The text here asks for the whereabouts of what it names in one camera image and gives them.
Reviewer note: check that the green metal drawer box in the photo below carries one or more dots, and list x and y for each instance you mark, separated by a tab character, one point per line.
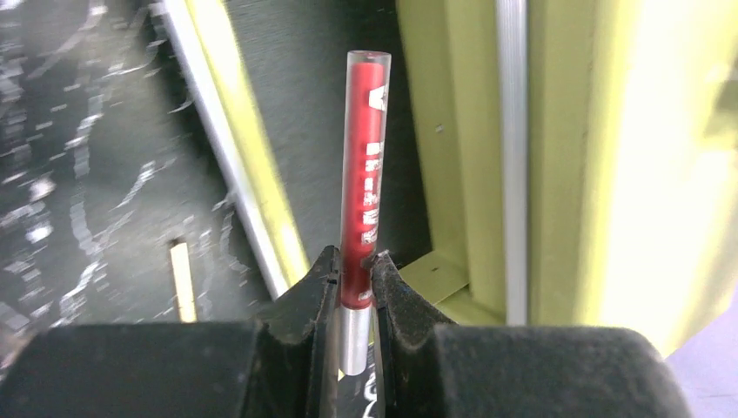
547	163

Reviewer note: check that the dark red makeup pencil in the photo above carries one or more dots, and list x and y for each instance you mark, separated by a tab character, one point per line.
367	86

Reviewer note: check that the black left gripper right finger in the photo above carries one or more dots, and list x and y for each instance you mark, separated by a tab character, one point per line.
431	366

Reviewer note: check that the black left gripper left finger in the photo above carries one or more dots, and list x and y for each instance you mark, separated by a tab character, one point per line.
281	362

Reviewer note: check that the thin tan makeup pencil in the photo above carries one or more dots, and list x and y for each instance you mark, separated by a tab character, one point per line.
181	270

